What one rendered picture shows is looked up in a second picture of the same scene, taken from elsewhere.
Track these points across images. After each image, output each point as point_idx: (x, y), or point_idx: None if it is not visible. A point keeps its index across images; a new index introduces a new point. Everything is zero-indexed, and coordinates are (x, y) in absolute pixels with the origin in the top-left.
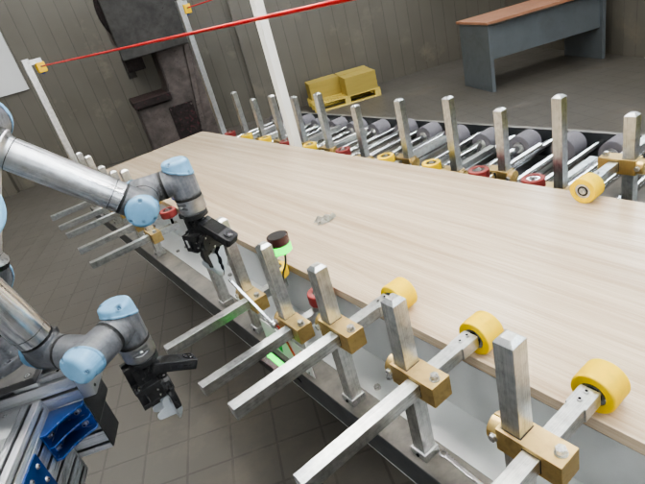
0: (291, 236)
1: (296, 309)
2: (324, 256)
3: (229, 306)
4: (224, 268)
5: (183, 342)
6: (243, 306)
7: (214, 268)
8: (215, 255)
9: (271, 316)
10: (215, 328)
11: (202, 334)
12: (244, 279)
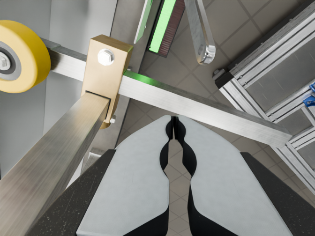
0: None
1: (50, 70)
2: None
3: (153, 103)
4: (168, 121)
5: (263, 123)
6: (139, 78)
7: (233, 145)
8: (206, 198)
9: (78, 97)
10: (204, 98)
11: (229, 108)
12: (88, 108)
